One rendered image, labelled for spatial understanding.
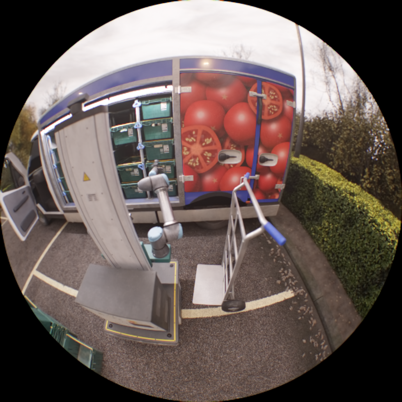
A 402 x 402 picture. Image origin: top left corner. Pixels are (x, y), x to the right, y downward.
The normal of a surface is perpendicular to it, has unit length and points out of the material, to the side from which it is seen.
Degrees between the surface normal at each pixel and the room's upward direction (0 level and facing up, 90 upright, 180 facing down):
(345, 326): 6
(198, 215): 90
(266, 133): 90
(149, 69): 90
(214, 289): 0
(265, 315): 0
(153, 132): 96
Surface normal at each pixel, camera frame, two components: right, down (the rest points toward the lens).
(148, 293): -0.01, -0.85
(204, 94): 0.07, 0.52
